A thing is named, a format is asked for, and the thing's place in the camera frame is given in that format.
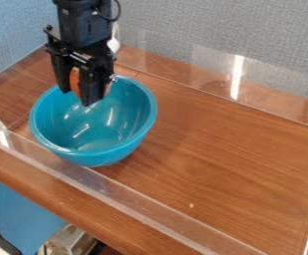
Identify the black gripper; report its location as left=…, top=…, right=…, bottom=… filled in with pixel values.
left=44, top=0, right=116, bottom=107

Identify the brown and white toy mushroom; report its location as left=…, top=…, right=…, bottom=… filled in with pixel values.
left=68, top=36, right=122, bottom=100

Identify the blue bowl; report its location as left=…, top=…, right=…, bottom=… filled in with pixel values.
left=28, top=76, right=157, bottom=167

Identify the clear acrylic back barrier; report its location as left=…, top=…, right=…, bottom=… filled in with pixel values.
left=118, top=46, right=308, bottom=126

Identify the clear acrylic barrier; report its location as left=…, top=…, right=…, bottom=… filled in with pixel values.
left=118, top=46, right=308, bottom=126
left=0, top=121, right=265, bottom=255

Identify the white box under table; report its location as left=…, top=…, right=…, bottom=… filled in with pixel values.
left=36, top=224, right=98, bottom=255

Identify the clear acrylic front barrier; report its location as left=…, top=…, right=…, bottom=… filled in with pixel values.
left=0, top=121, right=265, bottom=255

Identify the clear acrylic corner bracket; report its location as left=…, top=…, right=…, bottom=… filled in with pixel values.
left=110, top=22, right=120, bottom=47

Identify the black cable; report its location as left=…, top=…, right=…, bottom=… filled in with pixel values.
left=94, top=0, right=122, bottom=23

